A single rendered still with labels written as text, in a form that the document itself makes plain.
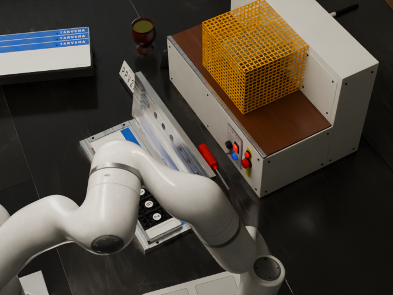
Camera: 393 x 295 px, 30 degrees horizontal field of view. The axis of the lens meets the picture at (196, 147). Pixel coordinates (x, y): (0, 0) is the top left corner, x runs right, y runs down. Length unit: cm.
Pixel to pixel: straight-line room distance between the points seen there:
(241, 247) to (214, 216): 13
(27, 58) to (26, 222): 104
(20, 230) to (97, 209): 22
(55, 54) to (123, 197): 115
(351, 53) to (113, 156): 85
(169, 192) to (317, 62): 80
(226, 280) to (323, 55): 65
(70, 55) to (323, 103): 84
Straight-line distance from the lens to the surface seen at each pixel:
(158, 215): 206
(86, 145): 225
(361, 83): 201
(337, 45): 202
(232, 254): 147
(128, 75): 240
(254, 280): 160
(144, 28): 247
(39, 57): 242
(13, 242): 150
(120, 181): 135
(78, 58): 239
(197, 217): 135
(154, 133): 216
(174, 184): 133
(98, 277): 201
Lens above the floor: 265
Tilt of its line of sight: 51 degrees down
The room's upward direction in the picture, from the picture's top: 2 degrees counter-clockwise
